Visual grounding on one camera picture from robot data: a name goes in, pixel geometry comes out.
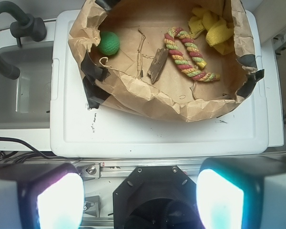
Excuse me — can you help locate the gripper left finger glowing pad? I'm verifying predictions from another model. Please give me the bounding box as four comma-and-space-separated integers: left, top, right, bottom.
0, 163, 84, 229

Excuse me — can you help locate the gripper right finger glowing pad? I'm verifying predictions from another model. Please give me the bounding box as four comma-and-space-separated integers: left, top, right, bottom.
196, 156, 286, 229

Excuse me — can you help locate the dark wood chip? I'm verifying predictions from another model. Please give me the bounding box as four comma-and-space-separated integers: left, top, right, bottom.
147, 48, 169, 84

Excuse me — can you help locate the white cooler lid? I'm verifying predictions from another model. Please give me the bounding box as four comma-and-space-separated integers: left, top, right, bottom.
50, 10, 269, 158

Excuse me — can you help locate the grey sink basin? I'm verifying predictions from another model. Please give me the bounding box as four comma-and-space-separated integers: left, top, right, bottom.
0, 42, 53, 129

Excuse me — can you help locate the brown paper bag tray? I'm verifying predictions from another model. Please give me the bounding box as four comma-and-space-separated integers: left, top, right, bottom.
68, 0, 264, 122

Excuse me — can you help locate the yellow cloth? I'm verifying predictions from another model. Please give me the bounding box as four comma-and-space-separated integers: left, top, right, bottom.
188, 7, 235, 55

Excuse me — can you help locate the black faucet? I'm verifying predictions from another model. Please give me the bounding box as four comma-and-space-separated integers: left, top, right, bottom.
0, 0, 47, 80

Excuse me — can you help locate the green textured ball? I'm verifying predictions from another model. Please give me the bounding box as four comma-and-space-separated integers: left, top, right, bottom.
98, 31, 120, 56

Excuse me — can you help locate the black cable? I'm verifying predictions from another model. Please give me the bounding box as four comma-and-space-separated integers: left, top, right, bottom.
0, 136, 70, 165

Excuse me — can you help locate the black octagonal mount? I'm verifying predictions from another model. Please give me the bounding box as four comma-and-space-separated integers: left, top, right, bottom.
112, 166, 203, 229

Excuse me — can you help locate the multicolour twisted rope toy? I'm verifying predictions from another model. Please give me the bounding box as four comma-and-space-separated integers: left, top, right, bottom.
163, 27, 221, 83

